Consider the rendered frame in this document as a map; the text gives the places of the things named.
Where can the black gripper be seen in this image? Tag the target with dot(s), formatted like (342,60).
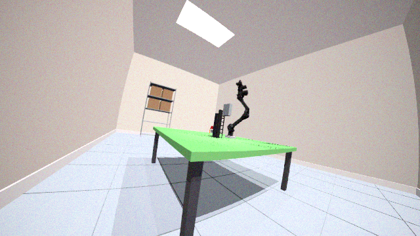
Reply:
(239,85)

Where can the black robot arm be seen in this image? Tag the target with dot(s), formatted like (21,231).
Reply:
(245,114)

